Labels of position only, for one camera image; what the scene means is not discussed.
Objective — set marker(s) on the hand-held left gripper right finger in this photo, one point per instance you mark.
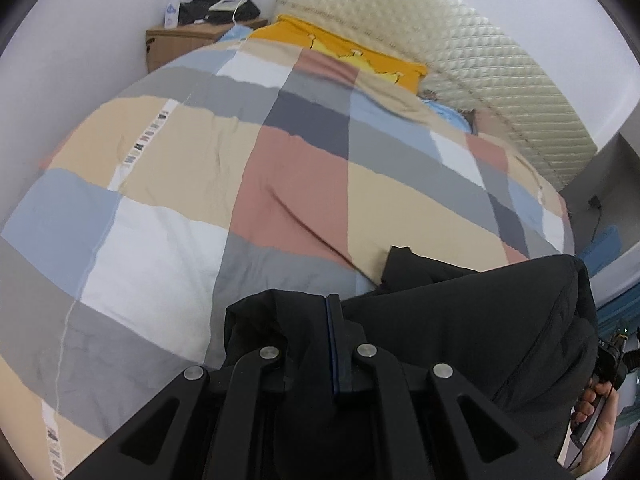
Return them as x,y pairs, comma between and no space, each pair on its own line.
350,360

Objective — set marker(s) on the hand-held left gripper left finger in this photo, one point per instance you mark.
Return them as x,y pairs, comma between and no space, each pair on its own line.
240,380

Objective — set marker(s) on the black puffer jacket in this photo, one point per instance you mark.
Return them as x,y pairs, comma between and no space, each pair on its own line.
475,320

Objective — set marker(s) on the person's right hand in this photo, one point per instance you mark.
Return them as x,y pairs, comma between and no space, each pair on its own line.
602,435

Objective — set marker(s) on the blue chair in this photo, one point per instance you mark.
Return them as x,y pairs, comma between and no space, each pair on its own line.
602,250

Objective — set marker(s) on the checkered patchwork blanket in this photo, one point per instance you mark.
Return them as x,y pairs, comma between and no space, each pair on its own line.
200,185

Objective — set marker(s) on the light blue pillow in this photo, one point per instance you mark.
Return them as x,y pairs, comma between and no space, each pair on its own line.
235,35
450,116

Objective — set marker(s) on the yellow pillow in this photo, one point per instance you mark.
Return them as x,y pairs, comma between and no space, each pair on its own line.
350,47

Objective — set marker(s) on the cream quilted headboard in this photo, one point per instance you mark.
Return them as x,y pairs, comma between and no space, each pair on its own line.
460,45

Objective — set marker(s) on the wooden nightstand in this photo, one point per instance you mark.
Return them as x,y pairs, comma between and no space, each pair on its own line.
185,45

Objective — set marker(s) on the white flat device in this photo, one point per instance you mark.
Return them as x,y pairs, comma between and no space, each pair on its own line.
226,5

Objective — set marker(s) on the black bag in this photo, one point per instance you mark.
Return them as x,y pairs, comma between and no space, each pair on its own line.
215,5

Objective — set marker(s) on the white plastic bottle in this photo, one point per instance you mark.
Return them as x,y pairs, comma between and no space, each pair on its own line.
172,7

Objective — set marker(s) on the black wall plug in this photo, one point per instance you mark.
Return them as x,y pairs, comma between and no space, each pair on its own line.
595,202

